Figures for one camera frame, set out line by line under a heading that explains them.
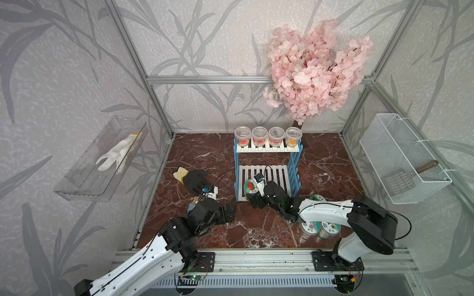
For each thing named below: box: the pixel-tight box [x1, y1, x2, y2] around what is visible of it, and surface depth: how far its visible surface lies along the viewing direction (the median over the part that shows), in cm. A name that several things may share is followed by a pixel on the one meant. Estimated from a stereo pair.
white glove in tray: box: [95, 131, 144, 175], surface depth 68 cm
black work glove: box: [172, 166, 213, 196], surface depth 101 cm
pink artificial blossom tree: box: [262, 19, 374, 129], surface depth 75 cm
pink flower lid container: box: [299, 220, 322, 240], surface depth 77 cm
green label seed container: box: [309, 194, 326, 202], surface depth 84 cm
